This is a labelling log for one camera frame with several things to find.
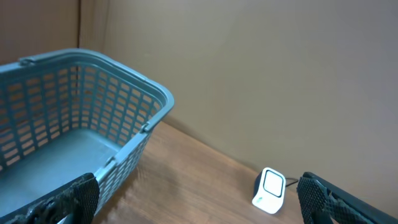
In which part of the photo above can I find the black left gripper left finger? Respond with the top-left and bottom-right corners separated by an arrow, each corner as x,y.
1,173 -> 100,224

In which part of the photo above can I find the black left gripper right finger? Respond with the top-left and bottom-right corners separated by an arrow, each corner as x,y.
297,172 -> 397,224

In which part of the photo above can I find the white barcode scanner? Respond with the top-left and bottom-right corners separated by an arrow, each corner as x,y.
251,167 -> 286,214

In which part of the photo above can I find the grey plastic shopping basket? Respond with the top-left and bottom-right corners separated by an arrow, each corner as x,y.
1,49 -> 175,215

